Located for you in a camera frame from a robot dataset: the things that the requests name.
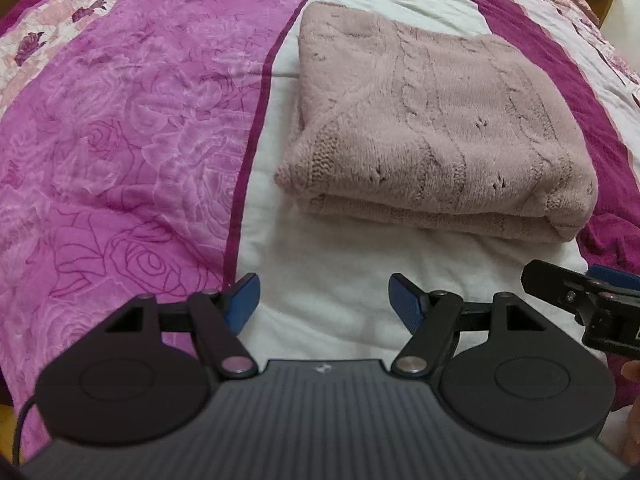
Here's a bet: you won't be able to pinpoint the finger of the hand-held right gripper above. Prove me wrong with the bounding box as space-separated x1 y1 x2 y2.
522 260 601 311
585 266 640 294

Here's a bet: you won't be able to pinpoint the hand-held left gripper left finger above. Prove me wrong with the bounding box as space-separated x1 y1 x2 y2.
95 272 261 380

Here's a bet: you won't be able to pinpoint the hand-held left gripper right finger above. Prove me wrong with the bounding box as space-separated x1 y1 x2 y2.
389 273 556 378

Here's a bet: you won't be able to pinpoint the pink knitted sweater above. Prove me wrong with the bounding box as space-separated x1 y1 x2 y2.
274 1 599 244

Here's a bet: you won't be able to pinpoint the person's right hand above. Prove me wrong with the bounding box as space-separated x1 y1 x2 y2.
617 361 640 461

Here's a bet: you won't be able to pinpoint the magenta floral patchwork bedspread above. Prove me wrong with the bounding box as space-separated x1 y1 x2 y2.
0 0 640 461

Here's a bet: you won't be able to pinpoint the black cable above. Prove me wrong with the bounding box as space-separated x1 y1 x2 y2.
14 394 46 466

